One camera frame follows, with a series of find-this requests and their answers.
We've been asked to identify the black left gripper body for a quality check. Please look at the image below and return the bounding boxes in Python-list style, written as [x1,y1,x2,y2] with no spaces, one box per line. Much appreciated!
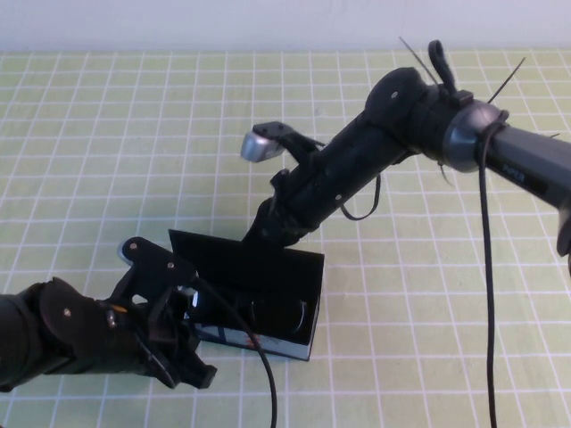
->
[88,267,200,389]

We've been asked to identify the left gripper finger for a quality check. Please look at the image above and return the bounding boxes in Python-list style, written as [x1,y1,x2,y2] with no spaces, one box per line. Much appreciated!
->
[178,351,219,390]
[171,293,197,329]

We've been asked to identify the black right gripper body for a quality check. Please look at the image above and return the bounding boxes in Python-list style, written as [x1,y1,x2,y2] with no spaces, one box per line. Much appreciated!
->
[243,144,355,251]

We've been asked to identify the black printed glasses case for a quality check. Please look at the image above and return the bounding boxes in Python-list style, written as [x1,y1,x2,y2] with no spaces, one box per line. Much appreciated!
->
[168,228,326,362]

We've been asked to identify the black framed glasses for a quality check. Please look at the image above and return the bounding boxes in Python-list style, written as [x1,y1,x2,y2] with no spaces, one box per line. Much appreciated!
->
[247,298,313,335]

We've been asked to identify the green checkered tablecloth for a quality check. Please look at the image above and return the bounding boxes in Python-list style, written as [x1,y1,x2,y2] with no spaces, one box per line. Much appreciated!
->
[0,49,571,428]

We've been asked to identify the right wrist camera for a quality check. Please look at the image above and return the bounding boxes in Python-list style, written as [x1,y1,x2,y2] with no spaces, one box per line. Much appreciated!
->
[239,121,322,179]

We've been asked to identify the black strap loop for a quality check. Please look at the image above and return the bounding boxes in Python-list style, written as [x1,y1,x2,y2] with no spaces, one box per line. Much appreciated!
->
[426,39,454,90]

